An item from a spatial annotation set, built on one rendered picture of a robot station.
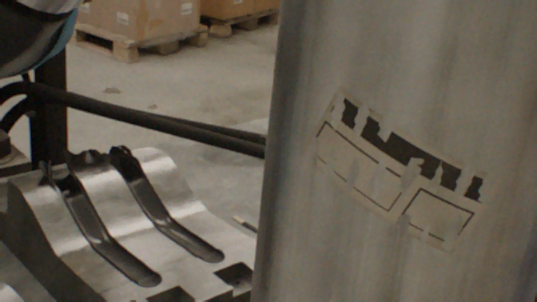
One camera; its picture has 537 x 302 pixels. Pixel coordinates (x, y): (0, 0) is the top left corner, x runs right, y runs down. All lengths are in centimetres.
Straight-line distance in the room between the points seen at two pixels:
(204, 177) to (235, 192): 9
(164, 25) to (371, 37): 481
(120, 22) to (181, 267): 400
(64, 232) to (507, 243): 93
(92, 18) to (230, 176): 376
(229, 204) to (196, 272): 38
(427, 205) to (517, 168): 2
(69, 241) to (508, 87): 94
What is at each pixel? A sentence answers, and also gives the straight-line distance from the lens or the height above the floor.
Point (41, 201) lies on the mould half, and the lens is 110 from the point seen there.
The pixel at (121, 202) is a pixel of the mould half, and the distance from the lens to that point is 113.
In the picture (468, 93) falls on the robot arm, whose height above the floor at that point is 140.
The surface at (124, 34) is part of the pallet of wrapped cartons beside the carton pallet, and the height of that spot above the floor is 16.
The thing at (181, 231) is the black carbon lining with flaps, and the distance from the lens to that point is 111.
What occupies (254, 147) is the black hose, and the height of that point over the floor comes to 83.
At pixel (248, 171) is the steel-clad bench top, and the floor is 80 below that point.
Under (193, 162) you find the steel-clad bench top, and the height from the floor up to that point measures 80.
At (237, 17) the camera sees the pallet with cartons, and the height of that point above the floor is 13.
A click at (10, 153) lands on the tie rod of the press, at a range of 158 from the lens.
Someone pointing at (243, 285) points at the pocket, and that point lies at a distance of 103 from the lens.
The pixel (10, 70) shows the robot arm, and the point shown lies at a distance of 43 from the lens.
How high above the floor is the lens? 145
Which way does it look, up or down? 24 degrees down
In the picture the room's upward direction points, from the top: 6 degrees clockwise
